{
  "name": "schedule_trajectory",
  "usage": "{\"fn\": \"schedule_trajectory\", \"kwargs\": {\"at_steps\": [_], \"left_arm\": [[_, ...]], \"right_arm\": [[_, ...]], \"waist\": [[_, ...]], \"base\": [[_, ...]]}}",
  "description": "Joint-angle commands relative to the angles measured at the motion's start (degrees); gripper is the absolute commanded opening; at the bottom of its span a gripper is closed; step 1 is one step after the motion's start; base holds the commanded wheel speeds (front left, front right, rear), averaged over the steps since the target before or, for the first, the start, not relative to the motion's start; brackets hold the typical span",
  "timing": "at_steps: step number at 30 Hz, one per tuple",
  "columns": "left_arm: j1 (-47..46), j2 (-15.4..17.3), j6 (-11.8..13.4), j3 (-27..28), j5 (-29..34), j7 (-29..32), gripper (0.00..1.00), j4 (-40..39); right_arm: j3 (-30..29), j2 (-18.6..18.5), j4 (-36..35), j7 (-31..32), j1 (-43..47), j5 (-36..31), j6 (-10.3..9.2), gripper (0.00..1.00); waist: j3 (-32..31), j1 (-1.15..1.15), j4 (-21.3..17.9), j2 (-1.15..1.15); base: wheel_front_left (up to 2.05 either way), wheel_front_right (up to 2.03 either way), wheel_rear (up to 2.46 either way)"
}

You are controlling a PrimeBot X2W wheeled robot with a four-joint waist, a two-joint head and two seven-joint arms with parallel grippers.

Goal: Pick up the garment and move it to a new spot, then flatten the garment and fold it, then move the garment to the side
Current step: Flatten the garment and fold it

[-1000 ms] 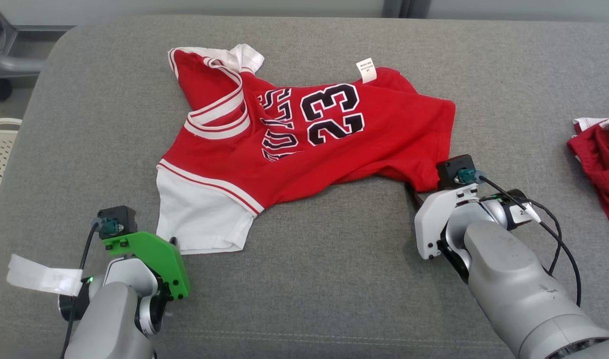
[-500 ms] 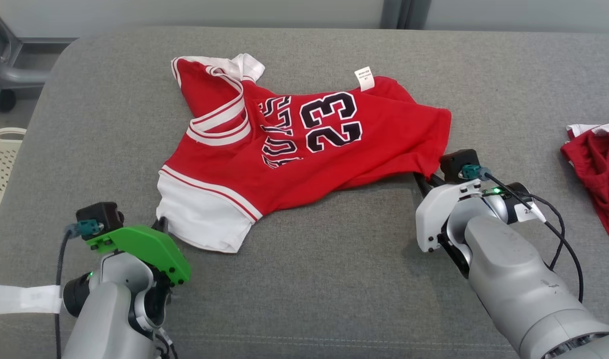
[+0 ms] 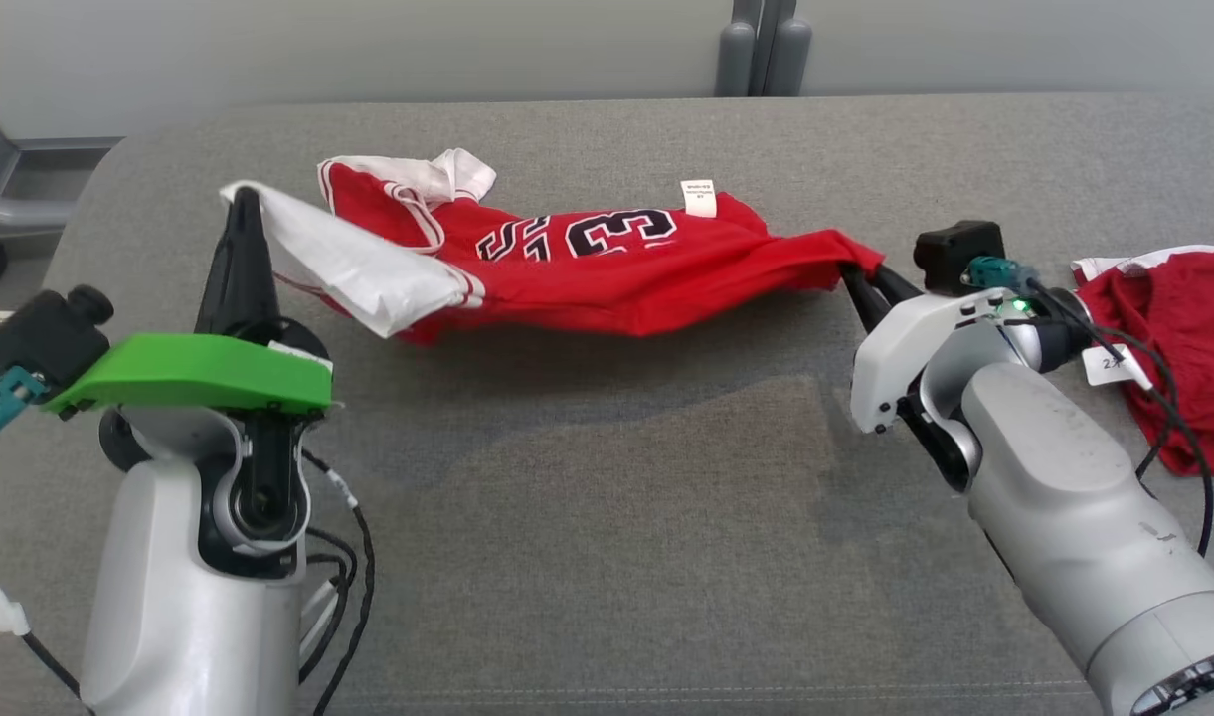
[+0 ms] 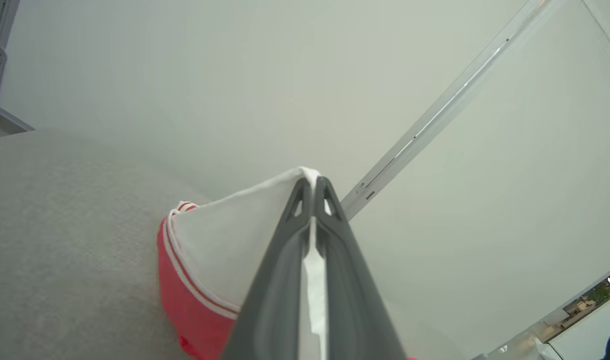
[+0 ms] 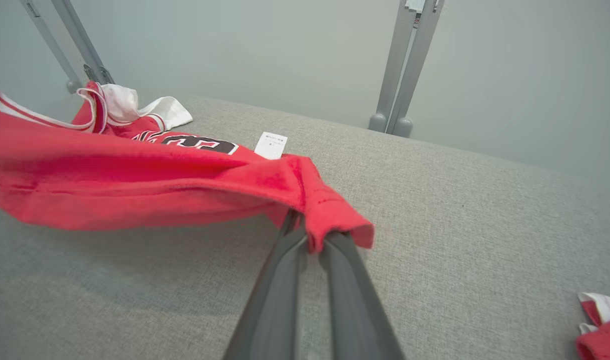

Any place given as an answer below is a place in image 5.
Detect red basketball shorts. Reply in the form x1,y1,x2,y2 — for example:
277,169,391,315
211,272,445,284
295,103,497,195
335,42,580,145
576,292,610,360

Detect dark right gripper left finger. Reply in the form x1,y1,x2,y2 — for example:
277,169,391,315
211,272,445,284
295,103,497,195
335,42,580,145
225,210,308,360

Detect red sleeveless basketball jersey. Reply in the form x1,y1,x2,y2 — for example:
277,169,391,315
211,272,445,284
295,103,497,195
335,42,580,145
0,81,375,253

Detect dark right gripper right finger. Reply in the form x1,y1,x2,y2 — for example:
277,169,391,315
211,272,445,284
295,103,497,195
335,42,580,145
319,231,406,360

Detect grey wheeled metal stand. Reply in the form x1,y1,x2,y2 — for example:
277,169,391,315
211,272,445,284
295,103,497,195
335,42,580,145
20,0,115,95

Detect grey partition post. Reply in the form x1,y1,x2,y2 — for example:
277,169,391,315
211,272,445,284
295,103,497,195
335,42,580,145
387,0,445,139
369,0,415,133

